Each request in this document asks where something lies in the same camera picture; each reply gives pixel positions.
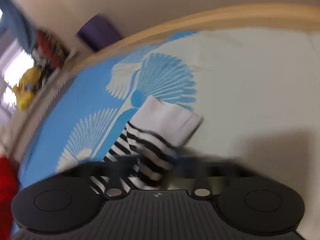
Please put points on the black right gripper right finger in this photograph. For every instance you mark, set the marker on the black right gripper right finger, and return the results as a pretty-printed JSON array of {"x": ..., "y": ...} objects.
[{"x": 204, "y": 178}]

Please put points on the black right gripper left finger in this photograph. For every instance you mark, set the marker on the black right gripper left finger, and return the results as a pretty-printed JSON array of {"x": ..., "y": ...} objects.
[{"x": 111, "y": 179}]

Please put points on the black white striped garment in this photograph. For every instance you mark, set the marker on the black white striped garment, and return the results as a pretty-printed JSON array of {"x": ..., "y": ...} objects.
[{"x": 154, "y": 132}]

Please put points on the blue white patterned bed sheet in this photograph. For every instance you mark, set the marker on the blue white patterned bed sheet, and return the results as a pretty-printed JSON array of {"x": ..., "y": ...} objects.
[{"x": 256, "y": 89}]

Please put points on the red folded blanket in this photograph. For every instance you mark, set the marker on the red folded blanket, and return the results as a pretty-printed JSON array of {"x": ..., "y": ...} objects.
[{"x": 8, "y": 189}]

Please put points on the yellow plush toy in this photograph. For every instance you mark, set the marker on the yellow plush toy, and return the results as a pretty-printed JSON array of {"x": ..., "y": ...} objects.
[{"x": 27, "y": 87}]

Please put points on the red plush toy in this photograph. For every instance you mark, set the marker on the red plush toy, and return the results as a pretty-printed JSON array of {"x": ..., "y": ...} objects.
[{"x": 51, "y": 49}]

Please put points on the purple box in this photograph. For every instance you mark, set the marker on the purple box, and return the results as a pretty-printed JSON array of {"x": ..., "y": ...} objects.
[{"x": 98, "y": 33}]

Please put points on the blue curtain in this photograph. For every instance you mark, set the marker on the blue curtain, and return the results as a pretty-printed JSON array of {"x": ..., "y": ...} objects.
[{"x": 19, "y": 25}]

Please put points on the wooden bed frame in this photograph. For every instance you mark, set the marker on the wooden bed frame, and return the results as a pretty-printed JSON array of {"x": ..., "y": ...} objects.
[{"x": 268, "y": 15}]

